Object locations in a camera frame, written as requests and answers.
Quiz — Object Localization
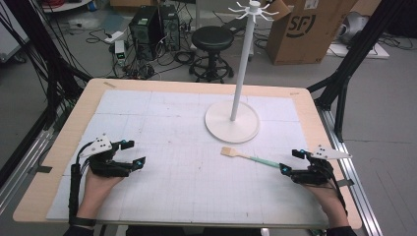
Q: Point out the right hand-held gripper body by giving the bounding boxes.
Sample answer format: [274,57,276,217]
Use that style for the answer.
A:
[289,145,352,186]

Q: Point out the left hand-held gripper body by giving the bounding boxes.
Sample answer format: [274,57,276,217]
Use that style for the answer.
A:
[79,134,134,178]

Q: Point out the wooden brush with green handle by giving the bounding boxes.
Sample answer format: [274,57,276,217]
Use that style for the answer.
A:
[220,146,283,169]

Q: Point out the person's left hand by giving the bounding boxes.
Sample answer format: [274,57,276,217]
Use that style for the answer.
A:
[81,169,124,212]

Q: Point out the person's right hand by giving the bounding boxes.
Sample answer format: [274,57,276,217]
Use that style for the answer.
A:
[303,182,347,219]

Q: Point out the white grid mat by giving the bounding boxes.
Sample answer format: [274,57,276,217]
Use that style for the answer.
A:
[45,88,329,228]

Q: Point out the black wristband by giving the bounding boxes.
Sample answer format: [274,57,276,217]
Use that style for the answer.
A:
[68,215,98,228]

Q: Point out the white hanging rack stand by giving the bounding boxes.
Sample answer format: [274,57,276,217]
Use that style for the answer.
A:
[205,0,280,145]

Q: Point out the small device with green display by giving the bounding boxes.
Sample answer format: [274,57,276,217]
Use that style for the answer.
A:
[114,39,127,67]

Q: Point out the white power strip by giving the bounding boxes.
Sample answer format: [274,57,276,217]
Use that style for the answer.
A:
[103,30,125,44]

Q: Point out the large black computer tower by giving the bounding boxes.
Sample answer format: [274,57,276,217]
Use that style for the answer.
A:
[128,5,162,62]

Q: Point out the white flat board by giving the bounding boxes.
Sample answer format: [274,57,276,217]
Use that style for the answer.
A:
[327,41,390,60]

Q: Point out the brown cardboard box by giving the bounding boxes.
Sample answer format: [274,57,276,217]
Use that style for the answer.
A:
[265,0,359,66]

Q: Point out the slim black computer tower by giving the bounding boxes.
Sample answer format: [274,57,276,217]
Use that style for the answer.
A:
[159,4,182,52]

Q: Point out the black round stool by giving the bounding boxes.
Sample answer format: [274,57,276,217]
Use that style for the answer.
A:
[188,26,236,84]

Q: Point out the grey white appliance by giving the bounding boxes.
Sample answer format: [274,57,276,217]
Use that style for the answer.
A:
[336,11,371,44]

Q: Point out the round white table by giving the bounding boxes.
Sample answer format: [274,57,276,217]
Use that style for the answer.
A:
[41,0,93,14]

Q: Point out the thin black cable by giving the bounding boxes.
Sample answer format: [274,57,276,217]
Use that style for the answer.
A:
[328,163,349,215]

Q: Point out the aluminium rail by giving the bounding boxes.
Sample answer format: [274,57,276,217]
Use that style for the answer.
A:
[0,127,56,215]
[317,107,384,236]

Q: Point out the black sleeved cable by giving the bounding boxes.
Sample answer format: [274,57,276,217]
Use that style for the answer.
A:
[68,141,94,224]

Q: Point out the bundle of black floor cables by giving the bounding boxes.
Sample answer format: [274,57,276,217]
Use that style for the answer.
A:
[86,28,198,81]

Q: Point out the black metal frame strut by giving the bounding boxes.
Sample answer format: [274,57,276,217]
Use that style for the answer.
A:
[307,0,406,143]
[3,0,93,131]

